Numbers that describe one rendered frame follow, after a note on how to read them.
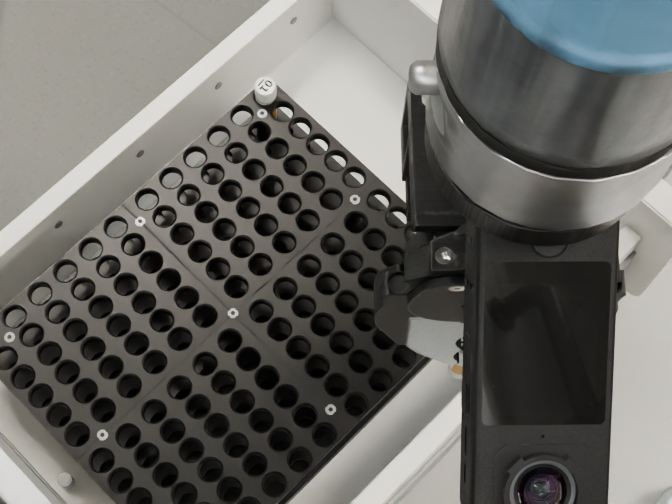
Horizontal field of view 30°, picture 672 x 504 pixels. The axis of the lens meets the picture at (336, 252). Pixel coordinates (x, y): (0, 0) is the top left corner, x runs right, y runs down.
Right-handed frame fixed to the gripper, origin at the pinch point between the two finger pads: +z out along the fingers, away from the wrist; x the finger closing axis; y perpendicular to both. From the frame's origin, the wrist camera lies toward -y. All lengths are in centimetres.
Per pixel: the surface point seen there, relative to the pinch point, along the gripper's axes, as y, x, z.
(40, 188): 49, 43, 100
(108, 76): 66, 35, 100
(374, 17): 24.1, 3.2, 11.9
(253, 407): -0.2, 10.1, 9.7
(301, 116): 16.5, 7.6, 9.7
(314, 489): -3.5, 7.0, 16.1
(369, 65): 23.0, 3.4, 16.1
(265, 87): 17.7, 9.6, 8.5
